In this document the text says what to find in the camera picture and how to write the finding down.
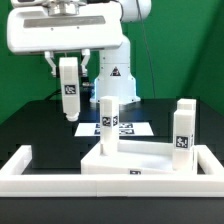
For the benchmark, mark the white U-shaped frame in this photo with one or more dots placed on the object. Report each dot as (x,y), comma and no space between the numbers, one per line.
(14,183)

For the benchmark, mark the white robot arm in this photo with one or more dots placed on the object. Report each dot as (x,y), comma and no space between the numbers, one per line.
(114,77)

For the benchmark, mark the white desk top tray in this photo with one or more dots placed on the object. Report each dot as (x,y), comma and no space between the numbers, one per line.
(140,158)

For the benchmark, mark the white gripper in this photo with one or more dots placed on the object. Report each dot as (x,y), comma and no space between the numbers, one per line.
(33,30)

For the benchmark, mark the marker tag sheet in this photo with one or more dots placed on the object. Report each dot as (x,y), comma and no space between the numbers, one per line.
(123,129)

